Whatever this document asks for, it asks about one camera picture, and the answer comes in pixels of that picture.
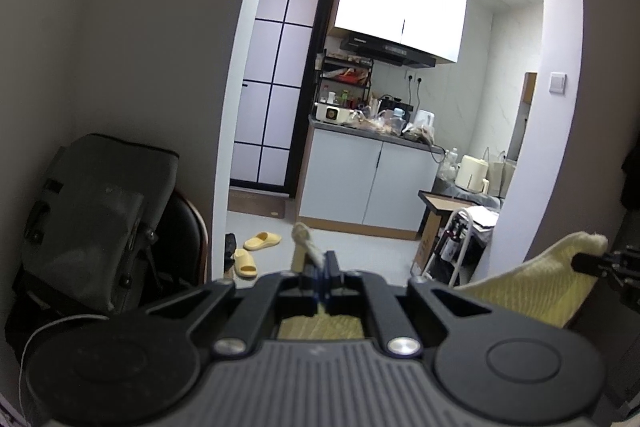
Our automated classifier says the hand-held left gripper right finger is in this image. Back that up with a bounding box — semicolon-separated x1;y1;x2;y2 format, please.
321;251;507;359

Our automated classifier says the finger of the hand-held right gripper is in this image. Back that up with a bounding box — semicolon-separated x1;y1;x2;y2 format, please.
571;251;615;277

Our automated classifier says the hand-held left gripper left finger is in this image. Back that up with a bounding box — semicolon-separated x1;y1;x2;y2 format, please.
137;271;322;354

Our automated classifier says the yellow towel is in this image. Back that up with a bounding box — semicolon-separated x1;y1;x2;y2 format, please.
276;222;609;341

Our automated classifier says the yellow slipper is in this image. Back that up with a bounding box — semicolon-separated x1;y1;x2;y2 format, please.
232;249;259;278
243;231;284;252

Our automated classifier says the black shoe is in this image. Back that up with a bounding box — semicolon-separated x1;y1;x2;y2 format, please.
224;233;238;274

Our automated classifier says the dark hanging clothing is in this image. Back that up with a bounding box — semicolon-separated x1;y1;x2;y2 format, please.
620;141;640;214

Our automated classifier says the brown doormat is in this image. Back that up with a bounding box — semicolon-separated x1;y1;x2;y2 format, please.
227;189;290;219

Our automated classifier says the cardboard box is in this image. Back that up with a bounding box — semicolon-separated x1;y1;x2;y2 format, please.
410;190;502;281

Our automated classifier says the white kitchen base cabinet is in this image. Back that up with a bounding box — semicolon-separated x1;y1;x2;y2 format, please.
298;116;447;241

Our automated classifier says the white paper bag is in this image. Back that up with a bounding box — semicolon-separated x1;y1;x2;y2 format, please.
487;149;517;198

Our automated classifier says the white trolley cart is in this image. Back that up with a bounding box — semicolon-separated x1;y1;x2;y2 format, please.
434;206;482;289

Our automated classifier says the black chair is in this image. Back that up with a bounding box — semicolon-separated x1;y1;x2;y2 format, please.
142;188;211;310

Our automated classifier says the cream countertop appliance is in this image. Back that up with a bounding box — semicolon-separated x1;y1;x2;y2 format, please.
455;155;490;193

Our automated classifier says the white rice cooker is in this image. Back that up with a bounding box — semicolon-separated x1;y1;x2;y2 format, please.
313;102;351;124

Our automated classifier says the black coffee machine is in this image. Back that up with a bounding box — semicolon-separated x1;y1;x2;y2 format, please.
378;95;415;118

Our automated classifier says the black framed glass door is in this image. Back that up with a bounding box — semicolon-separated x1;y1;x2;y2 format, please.
230;0;337;198

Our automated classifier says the black storage rack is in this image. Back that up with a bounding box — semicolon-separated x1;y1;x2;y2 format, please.
314;49;375;108

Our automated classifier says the grey backpack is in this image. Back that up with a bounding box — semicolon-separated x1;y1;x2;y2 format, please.
12;133;181;317

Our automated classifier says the black range hood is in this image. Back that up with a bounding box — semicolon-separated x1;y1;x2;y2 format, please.
340;34;437;69

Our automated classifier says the white cable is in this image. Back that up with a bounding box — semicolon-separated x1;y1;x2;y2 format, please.
16;314;110;410

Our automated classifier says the white wall cabinet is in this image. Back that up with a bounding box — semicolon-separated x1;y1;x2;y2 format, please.
332;0;470;64

